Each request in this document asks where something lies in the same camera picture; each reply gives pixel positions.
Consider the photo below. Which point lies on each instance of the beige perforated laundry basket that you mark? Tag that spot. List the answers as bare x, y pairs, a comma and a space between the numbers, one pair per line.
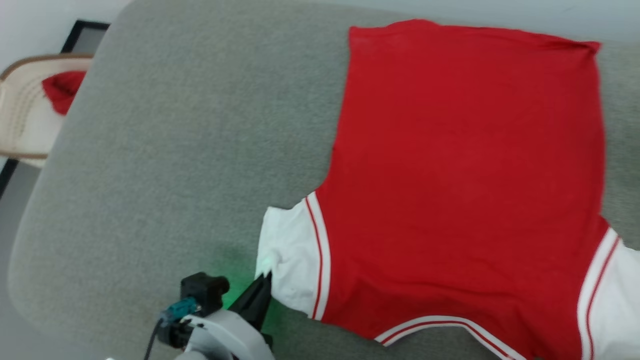
20, 115

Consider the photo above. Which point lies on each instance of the red cloth in basket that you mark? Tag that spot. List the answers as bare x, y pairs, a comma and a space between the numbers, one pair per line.
62, 90

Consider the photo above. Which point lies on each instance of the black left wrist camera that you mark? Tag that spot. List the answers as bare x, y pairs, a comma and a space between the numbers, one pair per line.
200, 290

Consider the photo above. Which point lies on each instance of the red and white jersey shirt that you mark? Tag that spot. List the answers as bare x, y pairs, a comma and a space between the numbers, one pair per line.
450, 150

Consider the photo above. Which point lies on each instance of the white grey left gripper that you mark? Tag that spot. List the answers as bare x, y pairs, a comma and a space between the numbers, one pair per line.
225, 340

